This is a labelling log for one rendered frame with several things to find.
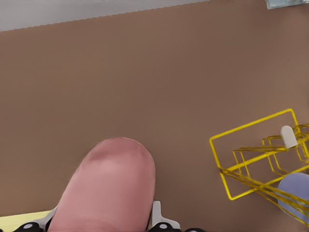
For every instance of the pale finger of the right gripper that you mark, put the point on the pale finger of the right gripper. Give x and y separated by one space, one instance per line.
288 136

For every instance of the lavender plate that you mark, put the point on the lavender plate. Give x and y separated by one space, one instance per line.
295 187

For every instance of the pink plate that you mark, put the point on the pink plate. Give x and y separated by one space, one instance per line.
108 188

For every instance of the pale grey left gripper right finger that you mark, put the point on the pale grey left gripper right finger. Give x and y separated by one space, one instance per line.
158 217

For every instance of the pale yellow mat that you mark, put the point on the pale yellow mat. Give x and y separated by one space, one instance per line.
21 217

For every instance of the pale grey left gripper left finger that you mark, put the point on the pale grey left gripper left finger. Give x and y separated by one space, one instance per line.
44 221

